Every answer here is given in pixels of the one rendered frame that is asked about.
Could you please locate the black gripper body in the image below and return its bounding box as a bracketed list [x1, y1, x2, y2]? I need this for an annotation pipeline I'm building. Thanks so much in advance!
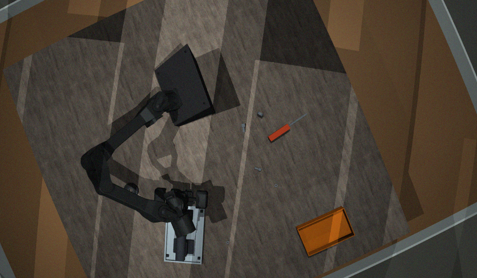
[154, 187, 208, 209]

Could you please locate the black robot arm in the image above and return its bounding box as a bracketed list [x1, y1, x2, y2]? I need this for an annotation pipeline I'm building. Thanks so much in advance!
[81, 88, 196, 237]

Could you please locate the orange rectangular tray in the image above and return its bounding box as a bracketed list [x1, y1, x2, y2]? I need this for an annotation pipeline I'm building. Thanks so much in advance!
[296, 206, 355, 256]

